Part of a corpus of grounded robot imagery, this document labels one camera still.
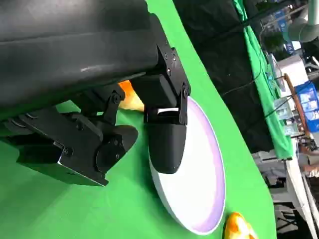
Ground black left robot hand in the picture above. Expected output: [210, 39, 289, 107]
[0, 0, 191, 187]

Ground orange and white toy bread roll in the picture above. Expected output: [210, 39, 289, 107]
[222, 212, 260, 239]
[117, 80, 146, 112]

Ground black backdrop cloth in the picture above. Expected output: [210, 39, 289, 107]
[171, 0, 275, 154]

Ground green table cloth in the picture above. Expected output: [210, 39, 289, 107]
[0, 0, 277, 239]

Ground lilac plate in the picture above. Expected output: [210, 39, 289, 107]
[149, 96, 227, 236]

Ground green cloth behind backdrop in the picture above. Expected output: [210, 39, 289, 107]
[233, 0, 295, 160]

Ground white box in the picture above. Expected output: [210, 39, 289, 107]
[276, 54, 310, 87]

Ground blue printed boxes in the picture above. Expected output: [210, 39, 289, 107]
[295, 81, 319, 132]

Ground white workshop table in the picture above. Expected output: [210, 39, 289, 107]
[251, 151, 319, 239]

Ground brown wooden chair rail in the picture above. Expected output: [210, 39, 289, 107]
[284, 73, 311, 136]

